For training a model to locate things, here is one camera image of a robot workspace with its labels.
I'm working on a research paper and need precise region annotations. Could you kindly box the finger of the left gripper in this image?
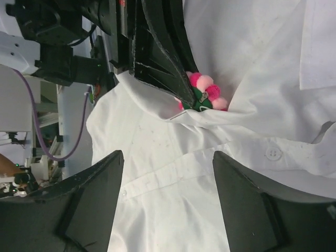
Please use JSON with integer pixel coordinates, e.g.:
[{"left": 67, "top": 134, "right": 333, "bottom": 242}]
[
  {"left": 162, "top": 0, "right": 198, "bottom": 72},
  {"left": 134, "top": 1, "right": 196, "bottom": 104}
]

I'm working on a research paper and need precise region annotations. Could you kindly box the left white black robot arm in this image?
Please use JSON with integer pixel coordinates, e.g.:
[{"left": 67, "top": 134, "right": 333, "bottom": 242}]
[{"left": 1, "top": 1, "right": 197, "bottom": 106}]

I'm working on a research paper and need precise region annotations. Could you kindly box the white button-up shirt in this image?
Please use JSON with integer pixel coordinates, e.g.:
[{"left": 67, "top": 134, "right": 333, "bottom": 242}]
[{"left": 87, "top": 1, "right": 335, "bottom": 251}]

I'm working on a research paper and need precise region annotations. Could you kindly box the pink flower brooch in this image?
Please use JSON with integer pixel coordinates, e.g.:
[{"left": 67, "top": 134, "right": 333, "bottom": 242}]
[{"left": 174, "top": 71, "right": 228, "bottom": 112}]

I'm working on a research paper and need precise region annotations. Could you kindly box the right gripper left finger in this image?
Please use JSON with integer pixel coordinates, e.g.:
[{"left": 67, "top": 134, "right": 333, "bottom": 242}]
[{"left": 26, "top": 150, "right": 124, "bottom": 252}]

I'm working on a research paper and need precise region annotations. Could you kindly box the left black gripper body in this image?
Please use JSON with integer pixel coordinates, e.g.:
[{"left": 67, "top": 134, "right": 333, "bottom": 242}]
[{"left": 78, "top": 1, "right": 147, "bottom": 76}]

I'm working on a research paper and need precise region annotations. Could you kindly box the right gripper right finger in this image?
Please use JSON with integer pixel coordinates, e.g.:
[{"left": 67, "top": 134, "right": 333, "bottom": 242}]
[{"left": 213, "top": 151, "right": 335, "bottom": 251}]

